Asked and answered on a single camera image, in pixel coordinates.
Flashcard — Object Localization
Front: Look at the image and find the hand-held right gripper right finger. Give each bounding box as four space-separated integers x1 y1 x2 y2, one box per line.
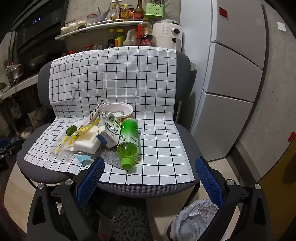
195 156 273 241

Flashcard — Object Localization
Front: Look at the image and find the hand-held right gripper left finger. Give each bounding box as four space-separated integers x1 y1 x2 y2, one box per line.
26 157 105 241

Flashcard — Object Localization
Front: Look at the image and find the white foam block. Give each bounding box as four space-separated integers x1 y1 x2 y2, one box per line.
74 126 103 154

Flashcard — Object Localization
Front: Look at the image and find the bin with white bag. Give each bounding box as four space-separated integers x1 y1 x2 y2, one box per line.
167 199 222 241

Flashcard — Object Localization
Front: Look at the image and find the green plastic bottle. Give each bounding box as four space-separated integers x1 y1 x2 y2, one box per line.
117 118 139 171

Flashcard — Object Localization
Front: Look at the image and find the white milk carton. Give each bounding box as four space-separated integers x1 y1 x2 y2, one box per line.
96 111 122 149

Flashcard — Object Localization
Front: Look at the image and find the light blue paper scrap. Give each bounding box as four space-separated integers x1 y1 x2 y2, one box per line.
74 154 95 166

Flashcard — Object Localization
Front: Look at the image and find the grey felt pad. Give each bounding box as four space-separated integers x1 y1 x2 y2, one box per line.
98 145 144 169

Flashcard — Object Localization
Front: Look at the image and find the clear plastic tray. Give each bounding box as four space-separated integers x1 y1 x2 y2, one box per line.
51 132 77 162

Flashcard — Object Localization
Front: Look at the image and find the yellow plastic wrapper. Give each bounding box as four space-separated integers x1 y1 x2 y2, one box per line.
60 124 93 149

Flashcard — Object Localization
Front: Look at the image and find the person's leg in leopard pants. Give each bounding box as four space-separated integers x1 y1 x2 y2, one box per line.
111 204 153 241

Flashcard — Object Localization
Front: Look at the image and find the paper noodle bowl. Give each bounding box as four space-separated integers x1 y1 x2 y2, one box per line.
101 101 134 123

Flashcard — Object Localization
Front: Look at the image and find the yellow door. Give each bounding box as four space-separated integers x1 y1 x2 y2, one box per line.
257 139 296 241

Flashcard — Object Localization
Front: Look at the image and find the tape roll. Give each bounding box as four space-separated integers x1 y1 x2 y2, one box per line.
20 126 34 139

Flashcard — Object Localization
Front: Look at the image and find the white black checked cloth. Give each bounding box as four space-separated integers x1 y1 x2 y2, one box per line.
24 46 195 186

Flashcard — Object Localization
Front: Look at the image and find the grey office chair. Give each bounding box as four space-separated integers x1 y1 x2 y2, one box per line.
16 50 203 198

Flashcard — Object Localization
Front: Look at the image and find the grey refrigerator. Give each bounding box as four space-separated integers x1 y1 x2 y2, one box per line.
180 0 270 163

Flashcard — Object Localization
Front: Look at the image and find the kitchen counter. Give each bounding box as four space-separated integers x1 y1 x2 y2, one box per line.
0 73 40 100

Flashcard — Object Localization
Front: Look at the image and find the metal pot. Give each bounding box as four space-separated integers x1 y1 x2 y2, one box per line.
7 63 23 82

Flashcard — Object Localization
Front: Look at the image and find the green yellow-label bottle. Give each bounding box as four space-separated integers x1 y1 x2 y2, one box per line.
115 29 125 47

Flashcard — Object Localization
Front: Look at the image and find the white plastic jug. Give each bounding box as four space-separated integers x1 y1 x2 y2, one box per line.
123 29 137 46

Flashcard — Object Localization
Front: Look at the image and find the white kitchen appliance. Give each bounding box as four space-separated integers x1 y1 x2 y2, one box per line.
153 20 183 52

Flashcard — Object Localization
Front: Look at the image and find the large red-label oil bottle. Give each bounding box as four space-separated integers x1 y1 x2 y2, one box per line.
136 17 153 46

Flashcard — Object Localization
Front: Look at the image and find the black range hood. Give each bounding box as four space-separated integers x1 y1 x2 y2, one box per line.
9 0 67 63

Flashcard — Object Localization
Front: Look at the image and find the clear seasoning bottle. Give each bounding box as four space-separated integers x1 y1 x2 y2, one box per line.
109 2 118 20

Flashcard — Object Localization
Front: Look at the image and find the yellow oil bottle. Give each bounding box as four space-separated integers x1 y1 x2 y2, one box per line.
120 4 130 19

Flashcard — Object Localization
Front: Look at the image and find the brown sauce bottle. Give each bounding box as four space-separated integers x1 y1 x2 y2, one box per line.
134 0 145 19

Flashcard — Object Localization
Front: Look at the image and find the green utensil holder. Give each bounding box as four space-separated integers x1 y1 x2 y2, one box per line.
145 2 164 19

